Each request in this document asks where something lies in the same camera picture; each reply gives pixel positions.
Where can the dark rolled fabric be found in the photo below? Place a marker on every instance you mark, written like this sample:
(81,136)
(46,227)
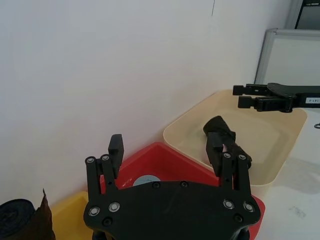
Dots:
(15,217)

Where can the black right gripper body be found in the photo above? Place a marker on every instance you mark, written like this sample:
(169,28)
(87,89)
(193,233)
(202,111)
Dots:
(297,96)

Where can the red plastic tray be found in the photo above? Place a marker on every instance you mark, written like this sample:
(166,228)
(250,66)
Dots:
(155,162)

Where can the yellow plastic tray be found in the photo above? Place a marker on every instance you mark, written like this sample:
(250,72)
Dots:
(67,215)

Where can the brown pointed sheet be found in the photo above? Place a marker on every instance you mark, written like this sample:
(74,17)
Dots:
(45,220)

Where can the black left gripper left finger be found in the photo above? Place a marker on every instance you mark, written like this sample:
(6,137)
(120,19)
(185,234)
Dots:
(115,152)

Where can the cream plastic tray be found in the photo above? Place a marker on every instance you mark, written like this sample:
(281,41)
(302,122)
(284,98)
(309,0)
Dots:
(270,140)

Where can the rolled black cloth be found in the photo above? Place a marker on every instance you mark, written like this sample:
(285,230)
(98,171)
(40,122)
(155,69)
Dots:
(217,125)

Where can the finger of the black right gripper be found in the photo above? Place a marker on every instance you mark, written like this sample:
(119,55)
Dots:
(260,103)
(250,89)

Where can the dark framed panel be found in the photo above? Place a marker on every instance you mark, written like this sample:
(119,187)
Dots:
(308,13)

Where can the grey round disc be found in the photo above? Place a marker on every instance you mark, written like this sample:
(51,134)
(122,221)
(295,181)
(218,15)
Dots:
(146,180)

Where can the grey framed whiteboard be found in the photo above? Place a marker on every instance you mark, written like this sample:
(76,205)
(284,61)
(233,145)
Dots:
(290,57)

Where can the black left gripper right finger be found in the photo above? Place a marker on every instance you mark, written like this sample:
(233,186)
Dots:
(215,160)

